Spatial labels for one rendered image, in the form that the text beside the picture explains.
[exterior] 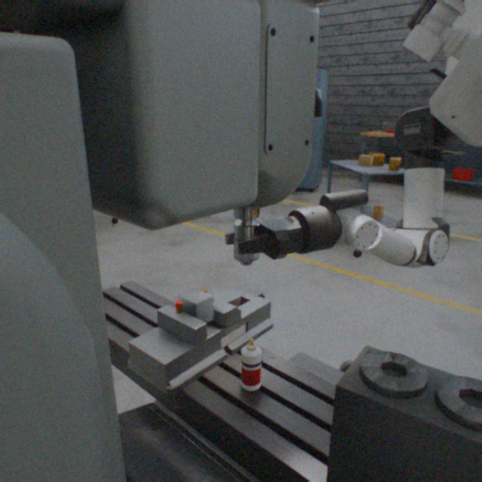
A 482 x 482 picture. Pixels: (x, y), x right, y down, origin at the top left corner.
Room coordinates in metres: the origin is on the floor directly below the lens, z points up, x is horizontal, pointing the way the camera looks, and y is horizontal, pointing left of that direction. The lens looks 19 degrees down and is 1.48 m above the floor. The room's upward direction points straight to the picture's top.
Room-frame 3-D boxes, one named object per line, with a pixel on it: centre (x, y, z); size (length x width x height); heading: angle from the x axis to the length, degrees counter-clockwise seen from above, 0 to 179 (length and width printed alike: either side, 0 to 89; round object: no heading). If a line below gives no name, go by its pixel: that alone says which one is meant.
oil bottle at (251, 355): (0.69, -0.03, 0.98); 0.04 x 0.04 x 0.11
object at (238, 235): (0.71, -0.02, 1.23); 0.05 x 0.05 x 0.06
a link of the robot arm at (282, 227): (0.75, -0.10, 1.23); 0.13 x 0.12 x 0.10; 25
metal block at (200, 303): (0.81, 0.09, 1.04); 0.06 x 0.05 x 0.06; 49
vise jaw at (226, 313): (0.86, 0.06, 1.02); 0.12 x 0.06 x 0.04; 49
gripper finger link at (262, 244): (0.68, -0.03, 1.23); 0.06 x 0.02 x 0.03; 115
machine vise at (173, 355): (0.84, 0.07, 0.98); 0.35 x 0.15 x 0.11; 139
